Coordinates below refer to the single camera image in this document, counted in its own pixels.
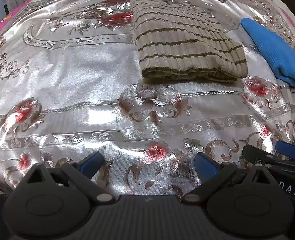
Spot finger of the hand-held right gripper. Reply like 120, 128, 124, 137
275, 141, 295, 161
242, 144, 279, 166

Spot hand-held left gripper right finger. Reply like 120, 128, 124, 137
181, 152, 278, 204

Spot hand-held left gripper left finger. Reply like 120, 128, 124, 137
19, 151, 116, 204

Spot blue knit garment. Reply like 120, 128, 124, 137
240, 17, 295, 92

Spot beige striped knit sweater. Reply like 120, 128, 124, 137
130, 0, 248, 83

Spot silver floral satin cloth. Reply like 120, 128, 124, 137
0, 0, 295, 198

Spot pink floral bedsheet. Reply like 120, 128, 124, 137
0, 0, 295, 48

